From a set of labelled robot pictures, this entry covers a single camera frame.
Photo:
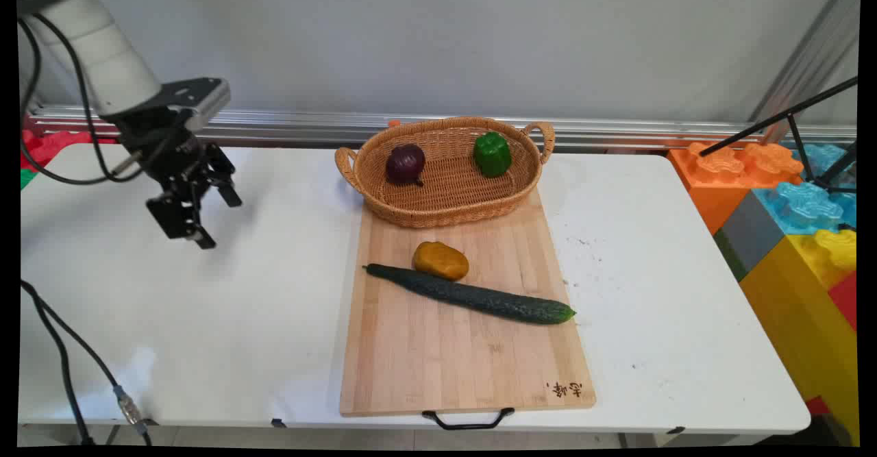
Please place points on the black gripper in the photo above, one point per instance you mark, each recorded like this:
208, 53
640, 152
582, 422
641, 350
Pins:
168, 152

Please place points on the dark green cucumber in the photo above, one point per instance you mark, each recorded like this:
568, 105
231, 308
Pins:
473, 297

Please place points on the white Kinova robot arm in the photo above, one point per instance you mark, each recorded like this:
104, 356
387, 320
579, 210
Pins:
103, 53

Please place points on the red studded toy block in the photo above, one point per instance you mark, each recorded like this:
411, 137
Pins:
55, 147

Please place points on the green toy block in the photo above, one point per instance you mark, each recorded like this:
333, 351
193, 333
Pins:
27, 178

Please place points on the purple toy onion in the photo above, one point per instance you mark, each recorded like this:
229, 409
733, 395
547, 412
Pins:
405, 164

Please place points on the woven wicker basket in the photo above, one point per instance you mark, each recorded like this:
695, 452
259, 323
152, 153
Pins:
445, 193

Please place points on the yellow-brown toy potato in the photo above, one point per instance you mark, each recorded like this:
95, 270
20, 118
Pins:
440, 260

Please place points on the green toy bell pepper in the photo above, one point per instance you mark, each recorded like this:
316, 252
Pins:
492, 155

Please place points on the bamboo cutting board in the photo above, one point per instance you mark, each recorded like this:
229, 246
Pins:
452, 361

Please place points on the orange toy building block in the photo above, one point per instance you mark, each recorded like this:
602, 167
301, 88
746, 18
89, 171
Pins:
712, 183

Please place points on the grey toy building block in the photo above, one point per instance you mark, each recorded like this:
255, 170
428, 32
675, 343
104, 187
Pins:
750, 234

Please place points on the blue toy building block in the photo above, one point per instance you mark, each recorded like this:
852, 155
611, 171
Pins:
805, 207

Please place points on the yellow toy building block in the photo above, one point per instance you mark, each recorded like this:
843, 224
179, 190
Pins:
801, 313

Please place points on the black tripod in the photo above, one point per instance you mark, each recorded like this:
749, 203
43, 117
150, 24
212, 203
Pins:
815, 169

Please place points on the red block beside yellow block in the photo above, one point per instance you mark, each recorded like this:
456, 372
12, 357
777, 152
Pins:
845, 299

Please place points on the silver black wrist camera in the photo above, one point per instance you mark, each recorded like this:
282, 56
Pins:
199, 97

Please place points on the aluminium rail along wall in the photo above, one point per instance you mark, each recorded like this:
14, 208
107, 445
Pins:
616, 130

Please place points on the diagonal aluminium frame post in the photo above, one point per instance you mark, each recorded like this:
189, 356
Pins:
812, 53

